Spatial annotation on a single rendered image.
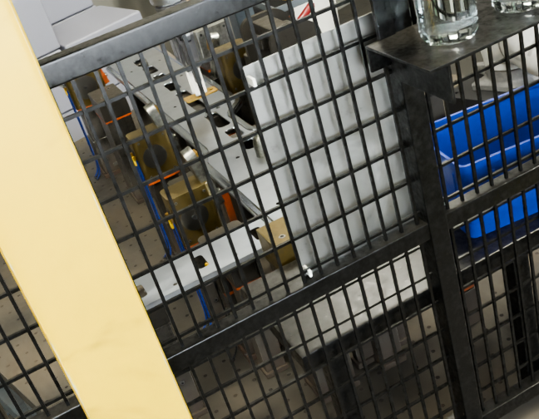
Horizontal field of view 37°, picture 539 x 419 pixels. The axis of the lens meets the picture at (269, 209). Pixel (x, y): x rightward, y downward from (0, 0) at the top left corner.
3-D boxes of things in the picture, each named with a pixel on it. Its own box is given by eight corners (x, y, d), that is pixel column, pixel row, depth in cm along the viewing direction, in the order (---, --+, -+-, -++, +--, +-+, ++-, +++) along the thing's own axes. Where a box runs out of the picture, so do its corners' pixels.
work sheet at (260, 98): (304, 280, 108) (240, 67, 92) (443, 209, 113) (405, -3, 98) (311, 287, 106) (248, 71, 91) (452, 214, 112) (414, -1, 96)
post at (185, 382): (177, 409, 159) (126, 295, 145) (200, 396, 160) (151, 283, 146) (185, 424, 155) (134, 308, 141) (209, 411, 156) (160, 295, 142)
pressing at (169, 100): (96, 71, 260) (94, 66, 260) (159, 45, 266) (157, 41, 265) (283, 243, 146) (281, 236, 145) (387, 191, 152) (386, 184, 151)
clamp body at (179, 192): (196, 327, 181) (145, 196, 163) (243, 303, 184) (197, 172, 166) (207, 342, 175) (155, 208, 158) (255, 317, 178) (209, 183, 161)
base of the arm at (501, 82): (496, 59, 235) (492, 41, 232) (566, 62, 218) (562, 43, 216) (458, 89, 227) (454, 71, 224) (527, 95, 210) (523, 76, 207)
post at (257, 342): (257, 366, 164) (215, 251, 149) (279, 354, 165) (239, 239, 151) (268, 379, 160) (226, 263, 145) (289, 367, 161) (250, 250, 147)
